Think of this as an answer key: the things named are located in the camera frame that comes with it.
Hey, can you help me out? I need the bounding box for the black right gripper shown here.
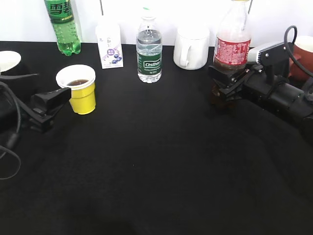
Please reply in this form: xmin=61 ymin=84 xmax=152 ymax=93
xmin=208 ymin=66 xmax=306 ymax=110

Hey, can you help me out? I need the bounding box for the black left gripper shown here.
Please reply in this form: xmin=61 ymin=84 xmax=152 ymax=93
xmin=17 ymin=88 xmax=71 ymax=133

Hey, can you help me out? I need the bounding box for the cola bottle red label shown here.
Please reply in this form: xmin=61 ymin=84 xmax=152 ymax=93
xmin=209 ymin=0 xmax=252 ymax=114

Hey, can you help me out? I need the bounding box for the yellow paper cup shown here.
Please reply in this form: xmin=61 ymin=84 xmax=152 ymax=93
xmin=56 ymin=64 xmax=96 ymax=115

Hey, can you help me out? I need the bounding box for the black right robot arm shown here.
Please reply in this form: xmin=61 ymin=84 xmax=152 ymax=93
xmin=208 ymin=65 xmax=313 ymax=144

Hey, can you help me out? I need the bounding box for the black paper cup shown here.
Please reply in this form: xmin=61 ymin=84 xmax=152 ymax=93
xmin=0 ymin=50 xmax=32 ymax=103

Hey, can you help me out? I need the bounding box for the red paper cup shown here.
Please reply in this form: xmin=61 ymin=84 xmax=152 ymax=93
xmin=289 ymin=36 xmax=313 ymax=82

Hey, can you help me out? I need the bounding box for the green sprite bottle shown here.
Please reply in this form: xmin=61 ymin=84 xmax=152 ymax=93
xmin=44 ymin=0 xmax=81 ymax=56

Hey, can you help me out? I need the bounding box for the white ceramic mug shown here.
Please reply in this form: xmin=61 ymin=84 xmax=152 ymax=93
xmin=173 ymin=24 xmax=210 ymax=70

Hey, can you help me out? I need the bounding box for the white blueberry milk carton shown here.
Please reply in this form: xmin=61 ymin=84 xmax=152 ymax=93
xmin=95 ymin=16 xmax=124 ymax=69

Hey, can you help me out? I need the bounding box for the clear water bottle green label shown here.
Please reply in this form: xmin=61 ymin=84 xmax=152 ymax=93
xmin=136 ymin=6 xmax=162 ymax=84

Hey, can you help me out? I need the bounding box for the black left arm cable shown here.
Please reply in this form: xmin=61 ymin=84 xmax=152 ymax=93
xmin=0 ymin=73 xmax=40 ymax=181

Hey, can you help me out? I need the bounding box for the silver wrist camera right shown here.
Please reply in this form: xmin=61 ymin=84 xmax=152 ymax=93
xmin=247 ymin=42 xmax=290 ymax=67

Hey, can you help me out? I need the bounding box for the black right camera cable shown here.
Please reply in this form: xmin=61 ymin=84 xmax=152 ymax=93
xmin=283 ymin=25 xmax=313 ymax=79

